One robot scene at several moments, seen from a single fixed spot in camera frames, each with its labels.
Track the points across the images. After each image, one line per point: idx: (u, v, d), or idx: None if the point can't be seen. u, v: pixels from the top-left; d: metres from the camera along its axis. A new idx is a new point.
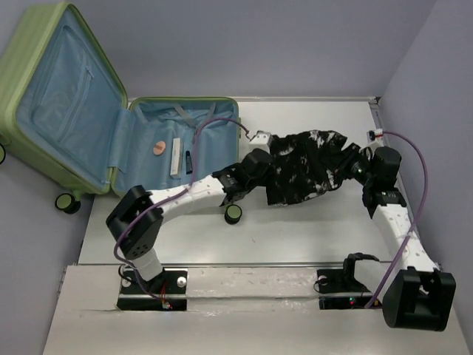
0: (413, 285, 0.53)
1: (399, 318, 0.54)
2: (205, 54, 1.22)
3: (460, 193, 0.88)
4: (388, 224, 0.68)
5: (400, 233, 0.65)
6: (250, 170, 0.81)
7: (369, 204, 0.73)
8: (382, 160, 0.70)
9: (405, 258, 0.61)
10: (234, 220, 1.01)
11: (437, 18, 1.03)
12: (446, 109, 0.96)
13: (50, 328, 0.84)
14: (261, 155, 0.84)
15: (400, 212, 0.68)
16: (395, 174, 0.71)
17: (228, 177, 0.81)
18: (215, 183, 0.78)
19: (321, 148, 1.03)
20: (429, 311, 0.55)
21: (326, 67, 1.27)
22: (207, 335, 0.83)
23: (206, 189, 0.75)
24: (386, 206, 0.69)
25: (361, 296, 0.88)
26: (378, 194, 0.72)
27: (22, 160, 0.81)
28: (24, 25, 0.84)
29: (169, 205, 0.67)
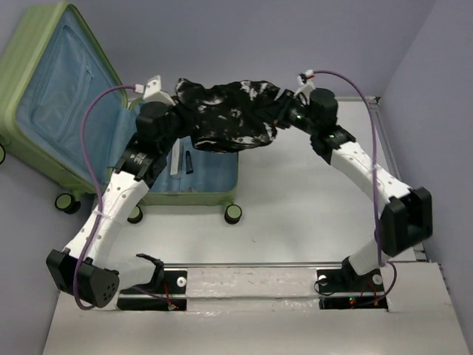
0: (398, 216, 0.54)
1: (396, 245, 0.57)
2: (205, 53, 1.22)
3: (459, 192, 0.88)
4: (349, 165, 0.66)
5: (366, 170, 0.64)
6: (149, 132, 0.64)
7: (322, 151, 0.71)
8: (321, 106, 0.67)
9: (383, 191, 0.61)
10: (234, 220, 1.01)
11: (437, 18, 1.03)
12: (446, 109, 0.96)
13: (50, 328, 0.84)
14: (150, 111, 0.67)
15: (357, 150, 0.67)
16: (335, 115, 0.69)
17: (134, 156, 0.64)
18: (126, 178, 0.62)
19: (255, 99, 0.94)
20: (417, 228, 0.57)
21: (325, 66, 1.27)
22: (207, 335, 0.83)
23: (121, 194, 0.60)
24: (341, 149, 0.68)
25: (361, 297, 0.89)
26: (326, 139, 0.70)
27: (22, 160, 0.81)
28: (24, 25, 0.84)
29: (93, 247, 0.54)
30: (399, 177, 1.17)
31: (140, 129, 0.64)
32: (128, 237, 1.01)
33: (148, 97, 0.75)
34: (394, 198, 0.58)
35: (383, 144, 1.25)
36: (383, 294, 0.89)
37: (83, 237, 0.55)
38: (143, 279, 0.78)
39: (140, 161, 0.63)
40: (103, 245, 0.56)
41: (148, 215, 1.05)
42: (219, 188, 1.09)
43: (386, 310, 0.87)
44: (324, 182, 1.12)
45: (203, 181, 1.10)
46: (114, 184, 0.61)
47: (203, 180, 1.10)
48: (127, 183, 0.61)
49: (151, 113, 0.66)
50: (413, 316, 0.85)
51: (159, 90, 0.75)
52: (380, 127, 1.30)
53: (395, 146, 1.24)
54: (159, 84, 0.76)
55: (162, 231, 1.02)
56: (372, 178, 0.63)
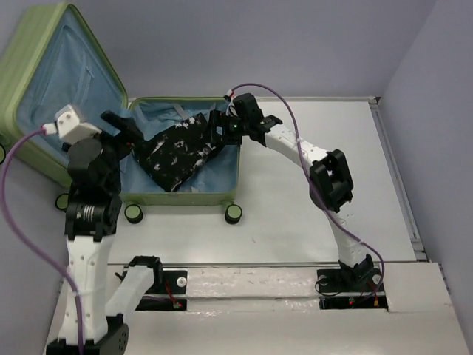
0: (322, 174, 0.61)
1: (329, 201, 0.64)
2: (205, 53, 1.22)
3: (459, 192, 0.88)
4: (279, 143, 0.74)
5: (292, 143, 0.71)
6: (92, 181, 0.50)
7: (258, 136, 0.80)
8: (242, 101, 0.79)
9: (307, 158, 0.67)
10: (233, 220, 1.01)
11: (437, 18, 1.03)
12: (446, 109, 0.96)
13: (50, 328, 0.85)
14: (82, 154, 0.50)
15: (284, 129, 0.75)
16: (256, 104, 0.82)
17: (82, 211, 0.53)
18: (83, 243, 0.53)
19: (188, 128, 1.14)
20: (341, 183, 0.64)
21: (325, 66, 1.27)
22: (206, 335, 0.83)
23: (88, 263, 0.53)
24: (270, 132, 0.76)
25: (361, 297, 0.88)
26: (259, 126, 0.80)
27: (23, 160, 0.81)
28: (24, 25, 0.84)
29: (87, 328, 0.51)
30: (399, 177, 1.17)
31: (80, 180, 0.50)
32: (128, 237, 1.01)
33: (64, 137, 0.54)
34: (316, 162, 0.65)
35: (383, 143, 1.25)
36: (383, 295, 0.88)
37: (71, 322, 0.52)
38: (147, 283, 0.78)
39: (90, 216, 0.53)
40: (97, 317, 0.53)
41: (149, 215, 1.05)
42: (219, 188, 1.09)
43: (386, 310, 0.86)
44: None
45: (203, 180, 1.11)
46: (75, 254, 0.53)
47: (203, 180, 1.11)
48: (87, 248, 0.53)
49: (78, 159, 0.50)
50: (413, 318, 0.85)
51: (77, 123, 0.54)
52: (380, 126, 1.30)
53: (396, 146, 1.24)
54: (77, 116, 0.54)
55: (162, 231, 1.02)
56: (298, 150, 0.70)
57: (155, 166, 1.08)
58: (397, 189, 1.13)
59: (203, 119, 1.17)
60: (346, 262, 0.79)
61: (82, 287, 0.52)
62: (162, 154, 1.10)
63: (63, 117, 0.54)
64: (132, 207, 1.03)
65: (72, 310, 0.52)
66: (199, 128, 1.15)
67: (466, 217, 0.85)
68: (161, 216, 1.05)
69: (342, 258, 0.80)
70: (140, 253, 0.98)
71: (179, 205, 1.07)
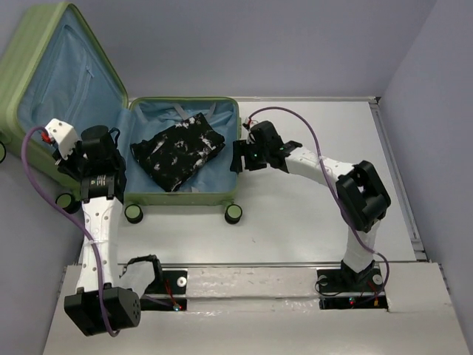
0: (349, 188, 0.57)
1: (364, 217, 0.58)
2: (205, 54, 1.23)
3: (459, 192, 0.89)
4: (301, 165, 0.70)
5: (314, 163, 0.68)
6: (102, 151, 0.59)
7: (279, 164, 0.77)
8: (260, 130, 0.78)
9: (332, 174, 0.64)
10: (233, 220, 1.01)
11: (437, 18, 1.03)
12: (446, 109, 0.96)
13: (50, 327, 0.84)
14: (94, 132, 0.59)
15: (304, 151, 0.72)
16: (276, 132, 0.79)
17: (95, 180, 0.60)
18: (97, 202, 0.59)
19: (189, 129, 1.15)
20: (374, 197, 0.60)
21: (325, 66, 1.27)
22: (206, 335, 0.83)
23: (103, 217, 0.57)
24: (290, 155, 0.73)
25: (361, 296, 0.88)
26: (278, 152, 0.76)
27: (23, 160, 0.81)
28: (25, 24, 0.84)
29: (106, 273, 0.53)
30: (399, 177, 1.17)
31: (92, 150, 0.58)
32: (128, 237, 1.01)
33: (61, 143, 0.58)
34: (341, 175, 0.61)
35: (383, 143, 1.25)
36: (383, 295, 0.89)
37: (91, 270, 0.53)
38: (148, 280, 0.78)
39: (103, 183, 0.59)
40: (111, 266, 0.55)
41: (149, 214, 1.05)
42: (219, 188, 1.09)
43: (386, 310, 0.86)
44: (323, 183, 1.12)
45: (204, 180, 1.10)
46: (91, 211, 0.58)
47: (204, 180, 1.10)
48: (101, 205, 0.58)
49: (93, 134, 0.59)
50: (413, 317, 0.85)
51: (72, 128, 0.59)
52: (380, 126, 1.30)
53: (396, 146, 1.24)
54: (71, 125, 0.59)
55: (160, 228, 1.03)
56: (321, 168, 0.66)
57: (155, 166, 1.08)
58: (397, 189, 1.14)
59: (202, 118, 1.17)
60: (356, 269, 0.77)
61: (99, 236, 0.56)
62: (162, 154, 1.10)
63: (55, 126, 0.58)
64: (132, 207, 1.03)
65: (89, 260, 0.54)
66: (199, 128, 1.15)
67: (466, 217, 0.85)
68: (158, 214, 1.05)
69: (346, 259, 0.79)
70: (140, 252, 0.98)
71: (176, 206, 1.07)
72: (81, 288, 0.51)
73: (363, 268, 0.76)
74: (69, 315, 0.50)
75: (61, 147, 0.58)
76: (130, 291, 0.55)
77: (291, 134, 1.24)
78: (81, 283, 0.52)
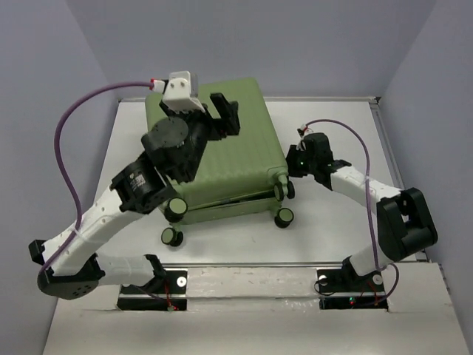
0: (394, 212, 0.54)
1: (401, 247, 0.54)
2: (204, 52, 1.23)
3: (457, 191, 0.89)
4: (346, 183, 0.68)
5: (360, 182, 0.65)
6: (154, 158, 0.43)
7: (324, 179, 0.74)
8: (313, 141, 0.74)
9: (375, 197, 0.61)
10: (286, 222, 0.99)
11: (437, 18, 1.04)
12: (445, 109, 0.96)
13: (51, 328, 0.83)
14: (170, 133, 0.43)
15: (352, 171, 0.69)
16: (329, 147, 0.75)
17: (134, 177, 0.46)
18: (113, 200, 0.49)
19: None
20: (417, 228, 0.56)
21: (325, 66, 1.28)
22: (206, 334, 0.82)
23: (101, 218, 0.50)
24: (337, 171, 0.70)
25: (361, 296, 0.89)
26: (326, 168, 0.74)
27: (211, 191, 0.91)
28: (236, 89, 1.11)
29: (58, 261, 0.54)
30: (400, 177, 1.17)
31: (146, 148, 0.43)
32: (128, 237, 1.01)
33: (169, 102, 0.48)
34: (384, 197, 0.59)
35: (383, 144, 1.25)
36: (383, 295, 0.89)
37: (58, 242, 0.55)
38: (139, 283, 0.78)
39: (136, 186, 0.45)
40: (75, 258, 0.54)
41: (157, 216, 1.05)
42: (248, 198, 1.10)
43: (387, 310, 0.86)
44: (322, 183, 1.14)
45: None
46: (102, 202, 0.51)
47: None
48: (109, 208, 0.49)
49: (165, 136, 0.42)
50: (414, 317, 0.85)
51: (187, 96, 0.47)
52: (380, 126, 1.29)
53: (396, 146, 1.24)
54: (190, 90, 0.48)
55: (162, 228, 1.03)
56: (366, 188, 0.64)
57: None
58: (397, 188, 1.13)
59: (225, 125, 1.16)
60: (362, 273, 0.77)
61: (80, 233, 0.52)
62: None
63: (177, 83, 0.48)
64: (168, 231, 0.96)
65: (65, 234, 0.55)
66: None
67: (465, 217, 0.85)
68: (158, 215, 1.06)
69: (352, 257, 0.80)
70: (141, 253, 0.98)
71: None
72: (45, 246, 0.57)
73: (367, 271, 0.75)
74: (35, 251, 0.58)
75: (169, 103, 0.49)
76: (76, 284, 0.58)
77: (292, 133, 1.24)
78: (48, 243, 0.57)
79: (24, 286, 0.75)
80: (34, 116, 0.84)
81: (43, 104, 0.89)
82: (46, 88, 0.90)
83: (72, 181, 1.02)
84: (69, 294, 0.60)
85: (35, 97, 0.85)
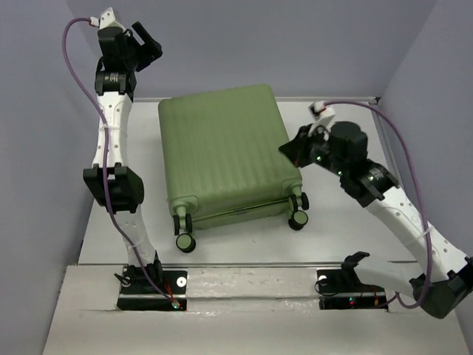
0: (461, 296, 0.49)
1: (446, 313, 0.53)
2: (204, 52, 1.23)
3: (457, 191, 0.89)
4: (395, 220, 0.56)
5: (417, 231, 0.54)
6: (117, 50, 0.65)
7: (359, 193, 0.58)
8: (348, 142, 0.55)
9: (438, 262, 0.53)
10: (299, 225, 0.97)
11: (436, 18, 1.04)
12: (444, 109, 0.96)
13: (51, 328, 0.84)
14: (109, 30, 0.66)
15: (403, 201, 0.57)
16: (367, 148, 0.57)
17: (109, 76, 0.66)
18: (109, 97, 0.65)
19: None
20: None
21: (324, 67, 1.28)
22: (205, 334, 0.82)
23: (114, 109, 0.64)
24: (384, 198, 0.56)
25: (361, 297, 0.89)
26: (363, 180, 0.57)
27: (222, 199, 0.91)
28: (250, 98, 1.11)
29: (116, 154, 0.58)
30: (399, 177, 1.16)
31: (108, 48, 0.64)
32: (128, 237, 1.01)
33: (101, 28, 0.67)
34: (454, 274, 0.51)
35: (383, 144, 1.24)
36: (383, 294, 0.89)
37: (102, 152, 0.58)
38: (145, 257, 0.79)
39: (115, 79, 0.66)
40: (122, 150, 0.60)
41: (157, 216, 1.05)
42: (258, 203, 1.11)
43: (386, 310, 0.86)
44: (321, 183, 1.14)
45: None
46: (103, 103, 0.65)
47: None
48: (114, 100, 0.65)
49: (111, 31, 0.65)
50: (414, 317, 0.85)
51: (113, 21, 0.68)
52: (380, 126, 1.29)
53: (396, 146, 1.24)
54: (115, 18, 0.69)
55: (162, 228, 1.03)
56: (425, 243, 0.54)
57: None
58: None
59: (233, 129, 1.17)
60: (367, 281, 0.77)
61: (111, 122, 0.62)
62: None
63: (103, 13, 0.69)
64: (184, 238, 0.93)
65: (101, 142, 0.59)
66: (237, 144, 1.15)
67: (465, 217, 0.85)
68: (158, 214, 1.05)
69: (355, 266, 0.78)
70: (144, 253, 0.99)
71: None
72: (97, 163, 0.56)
73: (371, 281, 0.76)
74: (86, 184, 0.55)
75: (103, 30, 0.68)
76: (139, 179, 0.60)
77: (292, 133, 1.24)
78: (96, 160, 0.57)
79: (24, 285, 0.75)
80: (34, 117, 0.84)
81: (43, 105, 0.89)
82: (46, 88, 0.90)
83: (72, 180, 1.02)
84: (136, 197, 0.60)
85: (35, 97, 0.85)
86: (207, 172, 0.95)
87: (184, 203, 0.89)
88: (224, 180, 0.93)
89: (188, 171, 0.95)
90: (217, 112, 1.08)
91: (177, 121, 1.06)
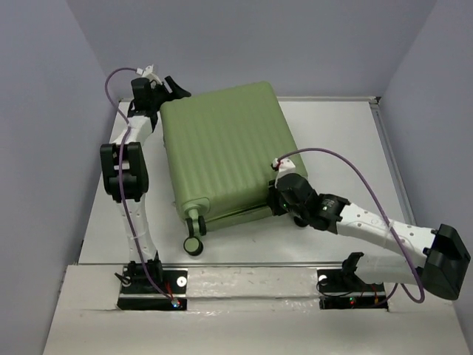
0: (446, 265, 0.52)
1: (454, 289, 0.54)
2: (203, 53, 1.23)
3: (457, 191, 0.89)
4: (361, 231, 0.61)
5: (382, 230, 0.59)
6: (143, 94, 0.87)
7: (324, 224, 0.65)
8: (293, 189, 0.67)
9: (412, 246, 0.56)
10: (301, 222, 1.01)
11: (437, 18, 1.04)
12: (444, 107, 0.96)
13: (51, 328, 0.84)
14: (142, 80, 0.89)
15: (359, 211, 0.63)
16: (310, 186, 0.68)
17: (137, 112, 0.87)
18: (136, 120, 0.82)
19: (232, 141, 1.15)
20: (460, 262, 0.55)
21: (325, 66, 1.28)
22: (206, 334, 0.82)
23: (139, 124, 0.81)
24: (342, 219, 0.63)
25: (361, 296, 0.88)
26: (321, 212, 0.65)
27: (232, 197, 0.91)
28: (253, 96, 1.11)
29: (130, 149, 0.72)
30: (400, 177, 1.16)
31: (137, 92, 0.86)
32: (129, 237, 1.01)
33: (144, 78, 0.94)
34: (428, 249, 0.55)
35: (384, 144, 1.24)
36: (383, 294, 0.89)
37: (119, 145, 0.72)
38: (145, 247, 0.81)
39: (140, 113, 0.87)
40: None
41: (157, 215, 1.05)
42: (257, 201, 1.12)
43: (386, 310, 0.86)
44: (324, 180, 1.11)
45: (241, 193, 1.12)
46: (131, 120, 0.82)
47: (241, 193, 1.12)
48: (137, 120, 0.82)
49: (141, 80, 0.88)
50: (414, 318, 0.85)
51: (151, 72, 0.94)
52: (380, 126, 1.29)
53: (396, 146, 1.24)
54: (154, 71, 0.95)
55: (162, 228, 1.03)
56: (393, 237, 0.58)
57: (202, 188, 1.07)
58: (397, 188, 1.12)
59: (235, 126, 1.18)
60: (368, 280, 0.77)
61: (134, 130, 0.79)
62: None
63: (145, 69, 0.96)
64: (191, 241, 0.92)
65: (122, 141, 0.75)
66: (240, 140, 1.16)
67: (464, 217, 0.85)
68: (158, 214, 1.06)
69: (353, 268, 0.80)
70: None
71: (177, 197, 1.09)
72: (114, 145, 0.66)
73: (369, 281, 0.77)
74: (101, 158, 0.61)
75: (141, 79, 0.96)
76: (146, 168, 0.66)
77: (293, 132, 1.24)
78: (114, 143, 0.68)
79: (24, 285, 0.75)
80: (33, 117, 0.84)
81: (43, 105, 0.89)
82: (46, 88, 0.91)
83: (73, 181, 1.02)
84: (142, 183, 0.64)
85: (35, 97, 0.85)
86: (217, 174, 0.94)
87: (196, 205, 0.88)
88: (233, 180, 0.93)
89: (197, 174, 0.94)
90: (218, 109, 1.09)
91: (182, 125, 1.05)
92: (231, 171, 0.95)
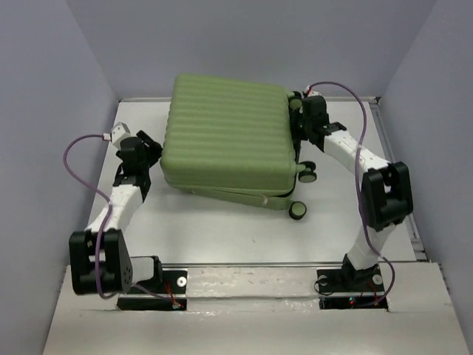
0: (377, 183, 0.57)
1: (378, 216, 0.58)
2: (203, 53, 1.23)
3: (457, 191, 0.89)
4: (338, 148, 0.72)
5: (351, 149, 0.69)
6: (134, 157, 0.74)
7: (318, 140, 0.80)
8: (310, 102, 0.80)
9: (363, 165, 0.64)
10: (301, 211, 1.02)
11: (437, 19, 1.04)
12: (443, 108, 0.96)
13: (51, 328, 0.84)
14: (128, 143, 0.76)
15: (346, 137, 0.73)
16: (325, 107, 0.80)
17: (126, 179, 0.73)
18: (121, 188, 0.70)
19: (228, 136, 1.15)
20: (397, 200, 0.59)
21: (324, 67, 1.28)
22: (205, 334, 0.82)
23: (125, 194, 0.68)
24: (332, 135, 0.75)
25: (361, 296, 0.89)
26: (321, 130, 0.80)
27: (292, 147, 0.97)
28: (188, 86, 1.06)
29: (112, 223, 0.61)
30: None
31: (126, 155, 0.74)
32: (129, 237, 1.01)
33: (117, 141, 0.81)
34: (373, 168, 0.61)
35: (383, 144, 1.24)
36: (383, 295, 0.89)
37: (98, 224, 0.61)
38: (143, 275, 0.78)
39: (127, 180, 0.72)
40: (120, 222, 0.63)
41: (157, 215, 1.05)
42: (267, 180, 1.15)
43: (386, 310, 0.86)
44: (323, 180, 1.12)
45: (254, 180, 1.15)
46: (117, 190, 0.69)
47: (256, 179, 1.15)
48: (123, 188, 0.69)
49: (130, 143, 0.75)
50: (414, 318, 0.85)
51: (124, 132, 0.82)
52: (380, 126, 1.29)
53: (395, 146, 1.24)
54: (124, 129, 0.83)
55: (162, 227, 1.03)
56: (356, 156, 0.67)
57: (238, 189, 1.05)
58: None
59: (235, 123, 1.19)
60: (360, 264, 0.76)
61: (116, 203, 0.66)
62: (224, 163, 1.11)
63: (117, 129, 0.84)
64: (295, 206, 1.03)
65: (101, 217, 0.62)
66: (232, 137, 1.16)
67: (464, 217, 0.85)
68: (158, 214, 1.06)
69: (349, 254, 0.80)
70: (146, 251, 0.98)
71: (177, 197, 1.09)
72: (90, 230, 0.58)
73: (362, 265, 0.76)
74: (72, 250, 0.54)
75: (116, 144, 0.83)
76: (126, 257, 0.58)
77: None
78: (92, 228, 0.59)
79: (24, 286, 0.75)
80: (33, 117, 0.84)
81: (43, 106, 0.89)
82: (45, 89, 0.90)
83: (73, 181, 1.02)
84: (119, 280, 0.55)
85: (35, 98, 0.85)
86: (276, 143, 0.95)
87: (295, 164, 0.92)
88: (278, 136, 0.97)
89: (260, 154, 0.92)
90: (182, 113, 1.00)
91: (190, 152, 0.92)
92: (270, 133, 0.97)
